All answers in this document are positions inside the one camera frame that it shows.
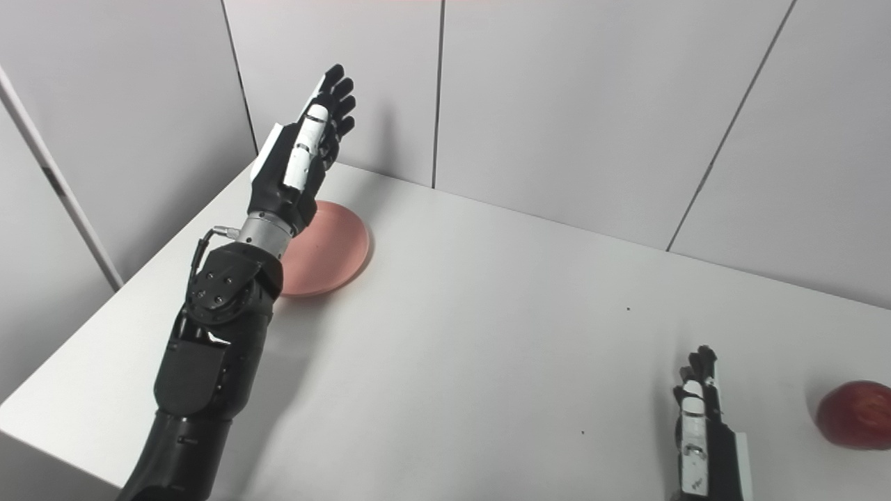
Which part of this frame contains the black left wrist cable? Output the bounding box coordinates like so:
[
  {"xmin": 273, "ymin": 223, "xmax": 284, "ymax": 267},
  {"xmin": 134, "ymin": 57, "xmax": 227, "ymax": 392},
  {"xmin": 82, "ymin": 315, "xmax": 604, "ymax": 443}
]
[{"xmin": 187, "ymin": 225, "xmax": 242, "ymax": 293}]

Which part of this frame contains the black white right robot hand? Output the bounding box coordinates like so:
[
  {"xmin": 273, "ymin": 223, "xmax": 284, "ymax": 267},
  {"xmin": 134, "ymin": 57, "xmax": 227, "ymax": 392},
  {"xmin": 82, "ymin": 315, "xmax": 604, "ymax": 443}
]
[{"xmin": 672, "ymin": 345, "xmax": 754, "ymax": 501}]

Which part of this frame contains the red apple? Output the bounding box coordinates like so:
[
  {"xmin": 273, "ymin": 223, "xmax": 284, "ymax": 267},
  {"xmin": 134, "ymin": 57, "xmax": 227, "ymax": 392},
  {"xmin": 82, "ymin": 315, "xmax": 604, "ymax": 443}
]
[{"xmin": 816, "ymin": 381, "xmax": 891, "ymax": 450}]

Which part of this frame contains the pink round plate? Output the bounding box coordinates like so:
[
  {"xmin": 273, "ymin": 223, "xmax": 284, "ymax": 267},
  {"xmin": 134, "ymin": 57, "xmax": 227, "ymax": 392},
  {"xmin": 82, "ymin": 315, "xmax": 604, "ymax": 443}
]
[{"xmin": 277, "ymin": 200, "xmax": 371, "ymax": 299}]

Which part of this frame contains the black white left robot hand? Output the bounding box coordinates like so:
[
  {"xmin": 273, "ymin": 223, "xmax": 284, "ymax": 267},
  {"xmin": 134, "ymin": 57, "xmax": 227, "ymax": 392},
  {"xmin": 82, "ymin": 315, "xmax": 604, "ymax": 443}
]
[{"xmin": 247, "ymin": 64, "xmax": 357, "ymax": 237}]

